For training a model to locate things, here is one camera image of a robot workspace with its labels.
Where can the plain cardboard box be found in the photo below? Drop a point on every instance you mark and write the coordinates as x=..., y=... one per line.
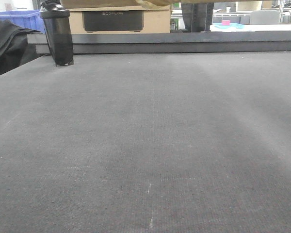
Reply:
x=124, y=3

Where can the black foam board stack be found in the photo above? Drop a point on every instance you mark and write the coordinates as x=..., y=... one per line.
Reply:
x=206, y=42

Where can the black office chair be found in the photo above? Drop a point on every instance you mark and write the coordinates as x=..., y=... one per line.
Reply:
x=197, y=17

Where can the large brown EcoFlow carton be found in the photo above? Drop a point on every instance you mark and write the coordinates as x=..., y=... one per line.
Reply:
x=120, y=20

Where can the pink cube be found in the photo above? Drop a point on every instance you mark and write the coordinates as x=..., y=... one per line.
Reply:
x=225, y=22

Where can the blue tray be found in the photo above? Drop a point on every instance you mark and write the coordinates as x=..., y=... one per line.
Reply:
x=231, y=25

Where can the black shaker bottle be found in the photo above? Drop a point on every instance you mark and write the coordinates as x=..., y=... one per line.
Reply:
x=58, y=32

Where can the white table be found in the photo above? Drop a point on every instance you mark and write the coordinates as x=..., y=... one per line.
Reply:
x=255, y=28

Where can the blue plastic crate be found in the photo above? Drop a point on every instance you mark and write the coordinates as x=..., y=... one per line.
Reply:
x=24, y=18

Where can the black jacket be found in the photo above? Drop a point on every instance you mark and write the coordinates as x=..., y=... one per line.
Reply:
x=14, y=47

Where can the grey chair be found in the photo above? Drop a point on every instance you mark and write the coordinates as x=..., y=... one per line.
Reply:
x=264, y=17

